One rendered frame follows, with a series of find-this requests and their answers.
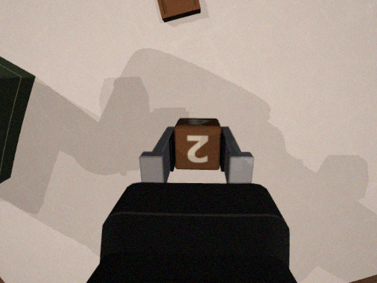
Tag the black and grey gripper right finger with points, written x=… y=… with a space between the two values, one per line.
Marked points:
x=237 y=165

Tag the brown wooden number cube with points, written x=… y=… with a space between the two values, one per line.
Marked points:
x=197 y=144

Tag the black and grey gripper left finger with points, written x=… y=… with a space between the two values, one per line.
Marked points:
x=156 y=165

